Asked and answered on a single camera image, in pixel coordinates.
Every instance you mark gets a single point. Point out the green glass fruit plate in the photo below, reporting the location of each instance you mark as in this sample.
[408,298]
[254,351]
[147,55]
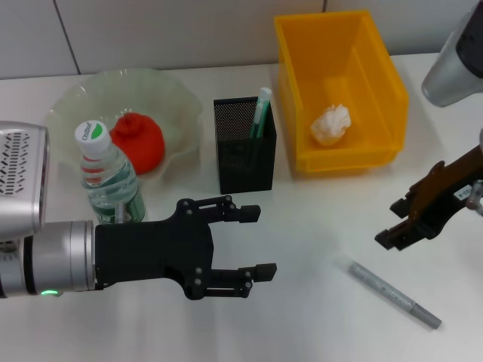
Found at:
[170,102]

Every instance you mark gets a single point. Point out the grey marker pen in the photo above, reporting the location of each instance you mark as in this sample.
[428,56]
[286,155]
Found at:
[388,294]

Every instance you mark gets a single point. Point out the black mesh pen holder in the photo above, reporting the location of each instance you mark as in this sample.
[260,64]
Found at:
[245,166]

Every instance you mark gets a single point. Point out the orange toy fruit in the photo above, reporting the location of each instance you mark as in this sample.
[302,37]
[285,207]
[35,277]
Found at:
[147,143]

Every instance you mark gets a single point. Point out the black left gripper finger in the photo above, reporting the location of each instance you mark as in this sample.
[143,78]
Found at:
[251,213]
[266,271]

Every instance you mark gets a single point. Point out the silver wrist plug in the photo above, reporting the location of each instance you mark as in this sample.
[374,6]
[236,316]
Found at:
[476,196]
[120,213]

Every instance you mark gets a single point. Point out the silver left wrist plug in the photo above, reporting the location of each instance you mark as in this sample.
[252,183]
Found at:
[120,213]

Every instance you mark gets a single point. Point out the clear bottle with green label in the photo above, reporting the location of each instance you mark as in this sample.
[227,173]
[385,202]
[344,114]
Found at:
[109,177]

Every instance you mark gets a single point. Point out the silver right wrist plug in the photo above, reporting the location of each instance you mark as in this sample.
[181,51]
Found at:
[476,196]

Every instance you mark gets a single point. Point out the green pen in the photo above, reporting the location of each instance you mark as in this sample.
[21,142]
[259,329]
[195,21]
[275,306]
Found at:
[261,109]

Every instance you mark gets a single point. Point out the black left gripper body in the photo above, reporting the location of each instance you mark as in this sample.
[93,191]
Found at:
[151,252]

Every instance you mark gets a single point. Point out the white paper ball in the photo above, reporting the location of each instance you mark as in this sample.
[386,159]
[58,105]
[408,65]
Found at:
[332,126]

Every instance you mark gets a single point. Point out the yellow plastic bin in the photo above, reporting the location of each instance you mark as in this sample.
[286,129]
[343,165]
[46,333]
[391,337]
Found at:
[320,75]

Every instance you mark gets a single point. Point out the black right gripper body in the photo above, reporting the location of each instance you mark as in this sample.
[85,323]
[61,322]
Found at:
[441,200]

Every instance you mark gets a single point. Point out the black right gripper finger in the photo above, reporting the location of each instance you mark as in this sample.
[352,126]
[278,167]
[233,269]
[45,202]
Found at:
[400,207]
[390,237]

